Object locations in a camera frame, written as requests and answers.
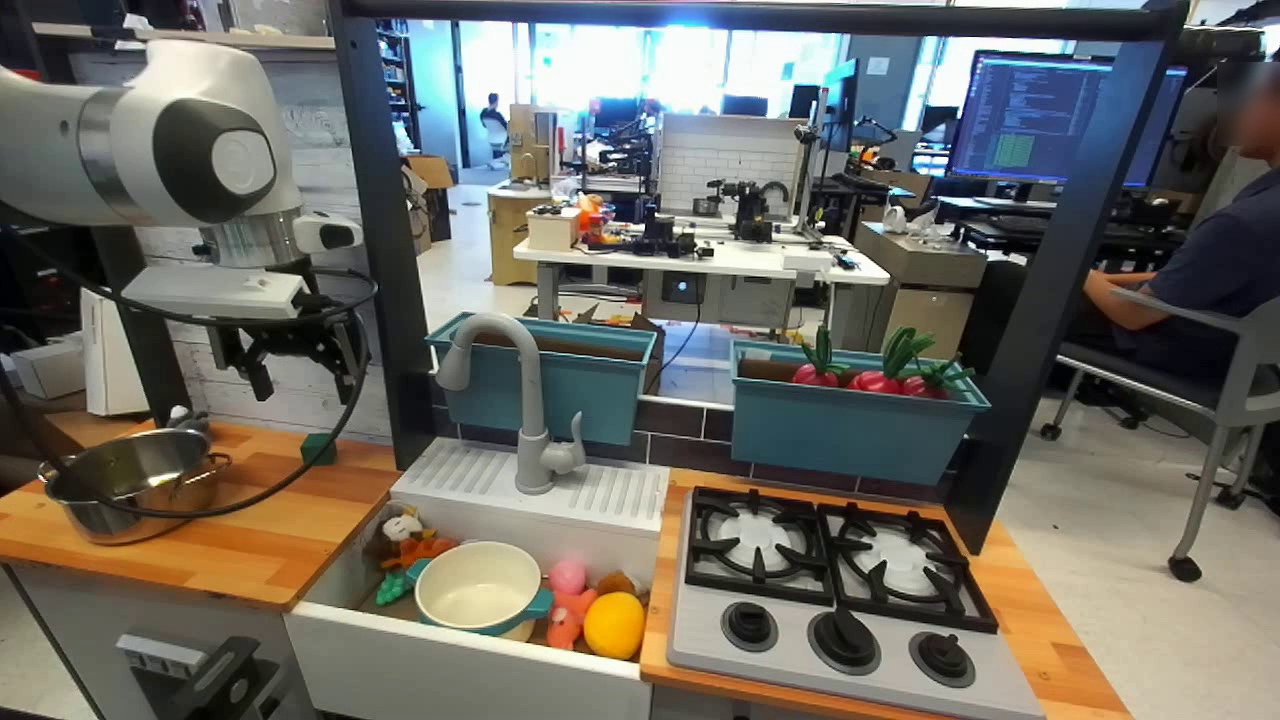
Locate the steel pot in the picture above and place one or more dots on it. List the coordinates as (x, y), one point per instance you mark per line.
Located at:
(137, 486)

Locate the computer monitor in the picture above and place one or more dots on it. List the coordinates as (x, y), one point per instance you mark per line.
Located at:
(1024, 116)

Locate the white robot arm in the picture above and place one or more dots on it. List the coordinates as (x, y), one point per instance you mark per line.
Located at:
(191, 141)

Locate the teal planter box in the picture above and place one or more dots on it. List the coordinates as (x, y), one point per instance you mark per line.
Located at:
(846, 428)
(592, 381)

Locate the red toy radishes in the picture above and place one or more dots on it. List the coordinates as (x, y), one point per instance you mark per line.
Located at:
(900, 368)

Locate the orange toy figure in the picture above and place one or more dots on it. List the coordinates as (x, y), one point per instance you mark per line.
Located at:
(565, 625)

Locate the yellow toy lemon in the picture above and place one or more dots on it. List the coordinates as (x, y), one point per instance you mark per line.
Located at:
(615, 625)

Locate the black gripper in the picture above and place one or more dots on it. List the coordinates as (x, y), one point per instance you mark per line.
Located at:
(323, 332)

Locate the black metal frame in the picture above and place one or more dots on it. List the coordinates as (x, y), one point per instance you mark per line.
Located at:
(1146, 39)

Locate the grey office chair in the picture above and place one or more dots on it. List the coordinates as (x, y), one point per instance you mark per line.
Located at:
(1240, 409)

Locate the pink toy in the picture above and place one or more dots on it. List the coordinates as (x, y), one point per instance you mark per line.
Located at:
(565, 579)

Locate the grey cabinet handle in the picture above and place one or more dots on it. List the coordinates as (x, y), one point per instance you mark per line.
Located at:
(224, 680)

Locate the white background table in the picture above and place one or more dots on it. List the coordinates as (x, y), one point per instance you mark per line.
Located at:
(731, 283)

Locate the toy stove top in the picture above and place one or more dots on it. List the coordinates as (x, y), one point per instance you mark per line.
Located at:
(842, 598)

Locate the left teal planter box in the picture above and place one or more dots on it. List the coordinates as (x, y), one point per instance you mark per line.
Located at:
(592, 381)

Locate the green cube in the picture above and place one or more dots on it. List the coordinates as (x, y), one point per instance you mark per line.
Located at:
(317, 450)

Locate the white toy sink basin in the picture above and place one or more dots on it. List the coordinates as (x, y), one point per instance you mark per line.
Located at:
(371, 653)

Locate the grey toy faucet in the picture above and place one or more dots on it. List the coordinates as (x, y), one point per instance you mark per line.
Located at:
(537, 456)

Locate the right teal planter box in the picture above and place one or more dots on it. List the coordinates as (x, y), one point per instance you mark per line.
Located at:
(846, 428)

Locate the seated person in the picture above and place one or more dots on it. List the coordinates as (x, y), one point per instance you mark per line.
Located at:
(1231, 259)

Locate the white green-rimmed bowl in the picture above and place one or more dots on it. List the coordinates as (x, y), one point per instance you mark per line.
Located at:
(483, 584)

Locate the brown plush toy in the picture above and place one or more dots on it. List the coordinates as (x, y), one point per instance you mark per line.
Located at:
(402, 540)

